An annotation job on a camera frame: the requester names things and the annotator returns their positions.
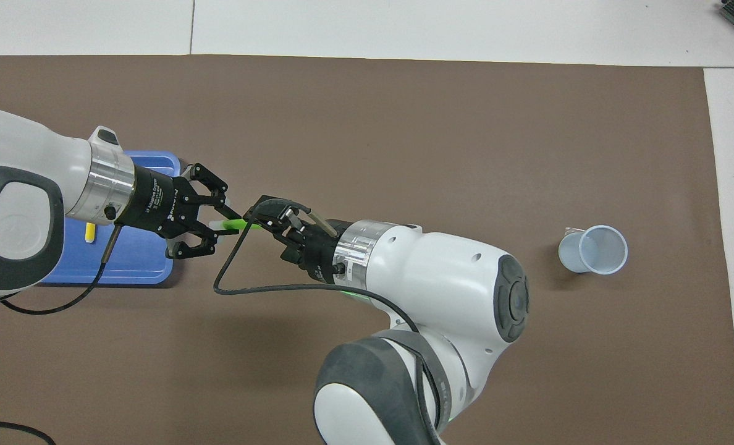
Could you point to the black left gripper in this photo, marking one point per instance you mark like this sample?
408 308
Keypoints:
157 207

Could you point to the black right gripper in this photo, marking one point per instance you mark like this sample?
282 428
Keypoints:
317 253

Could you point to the green marker pen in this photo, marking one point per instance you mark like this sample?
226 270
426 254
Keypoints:
243 224

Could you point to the yellow marker pen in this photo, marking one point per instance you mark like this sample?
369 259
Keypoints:
89 235

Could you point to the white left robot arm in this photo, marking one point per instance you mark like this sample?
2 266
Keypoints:
27 148

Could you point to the blue plastic tray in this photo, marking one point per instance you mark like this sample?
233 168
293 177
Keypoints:
138 266

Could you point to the brown table mat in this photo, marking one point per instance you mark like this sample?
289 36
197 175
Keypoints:
466 123

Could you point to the small clear tape piece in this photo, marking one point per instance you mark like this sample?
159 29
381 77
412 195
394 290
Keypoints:
569 230

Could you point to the translucent plastic cup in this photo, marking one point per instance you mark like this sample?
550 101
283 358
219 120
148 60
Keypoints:
571 253

